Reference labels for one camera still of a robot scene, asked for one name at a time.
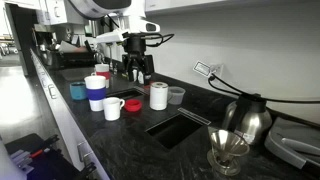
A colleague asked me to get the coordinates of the black power cable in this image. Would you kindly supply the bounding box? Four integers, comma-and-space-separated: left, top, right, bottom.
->
207, 73, 320, 105

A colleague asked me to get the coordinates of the red and white cup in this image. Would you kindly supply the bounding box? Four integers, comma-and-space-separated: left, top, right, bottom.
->
93, 64, 110, 87

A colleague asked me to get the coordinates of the small white mug left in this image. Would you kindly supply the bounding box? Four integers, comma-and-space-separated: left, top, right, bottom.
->
132, 69, 138, 81

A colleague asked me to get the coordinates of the white and blue cup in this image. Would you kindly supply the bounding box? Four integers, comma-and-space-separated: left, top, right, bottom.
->
84, 75, 106, 112

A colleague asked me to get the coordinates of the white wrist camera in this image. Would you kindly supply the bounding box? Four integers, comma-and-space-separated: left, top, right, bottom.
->
96, 29, 128, 43

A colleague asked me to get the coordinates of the small white mug right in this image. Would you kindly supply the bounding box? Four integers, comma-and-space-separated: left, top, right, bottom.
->
138, 71, 144, 84

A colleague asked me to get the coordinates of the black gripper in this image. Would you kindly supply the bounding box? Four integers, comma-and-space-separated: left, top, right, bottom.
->
122, 34, 154, 86

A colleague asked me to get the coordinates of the grey tray lid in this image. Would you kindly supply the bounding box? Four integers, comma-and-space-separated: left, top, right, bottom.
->
264, 117, 320, 172

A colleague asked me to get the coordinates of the clear plastic container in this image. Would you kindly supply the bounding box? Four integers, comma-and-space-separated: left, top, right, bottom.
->
168, 86, 186, 105

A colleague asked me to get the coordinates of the teal blue cup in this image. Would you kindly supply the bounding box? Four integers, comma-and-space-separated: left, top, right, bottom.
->
69, 82, 87, 100

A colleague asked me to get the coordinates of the small white mug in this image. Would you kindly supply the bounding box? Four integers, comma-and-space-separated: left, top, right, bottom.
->
132, 69, 138, 81
138, 71, 144, 84

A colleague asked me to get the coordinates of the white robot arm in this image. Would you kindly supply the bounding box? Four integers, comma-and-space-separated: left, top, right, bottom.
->
69, 0, 160, 85

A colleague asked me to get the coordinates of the metal pour-over funnel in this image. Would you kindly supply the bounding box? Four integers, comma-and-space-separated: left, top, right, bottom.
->
207, 130, 250, 176

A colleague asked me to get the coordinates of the black coffee machine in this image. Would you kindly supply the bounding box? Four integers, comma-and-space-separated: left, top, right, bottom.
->
33, 24, 97, 69

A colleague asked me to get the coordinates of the white wall outlet tag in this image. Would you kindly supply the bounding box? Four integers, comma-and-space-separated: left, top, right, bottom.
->
193, 61, 223, 77

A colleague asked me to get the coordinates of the white ceramic mug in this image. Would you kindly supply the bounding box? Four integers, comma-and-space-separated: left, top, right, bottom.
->
103, 97, 125, 121

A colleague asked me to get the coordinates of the stainless steel carafe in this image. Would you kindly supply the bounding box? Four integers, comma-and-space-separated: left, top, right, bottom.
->
222, 93, 272, 145

